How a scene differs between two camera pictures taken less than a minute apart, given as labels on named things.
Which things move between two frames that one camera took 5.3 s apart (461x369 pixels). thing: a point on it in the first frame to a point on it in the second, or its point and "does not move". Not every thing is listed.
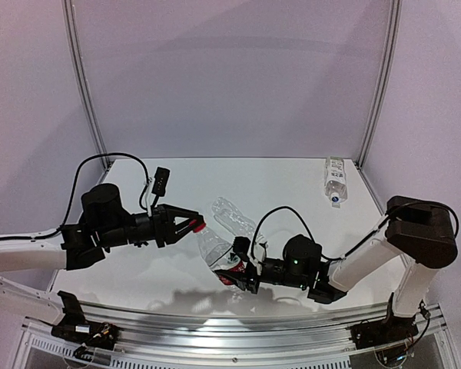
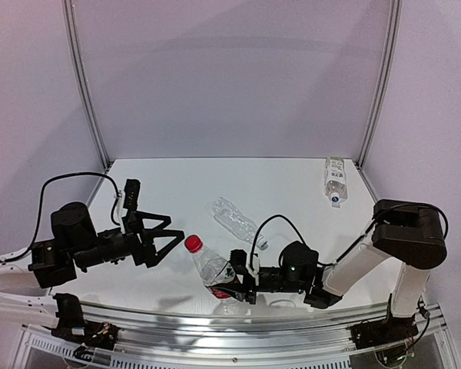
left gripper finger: [181, 230] to [154, 257]
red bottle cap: [197, 225] to [194, 244]
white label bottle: [336, 187] does not move
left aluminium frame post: [73, 40] does not move
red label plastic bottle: [220, 255] to [214, 270]
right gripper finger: [240, 277] to [237, 289]
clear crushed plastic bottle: [227, 215] does not move
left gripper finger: [176, 211] to [165, 219]
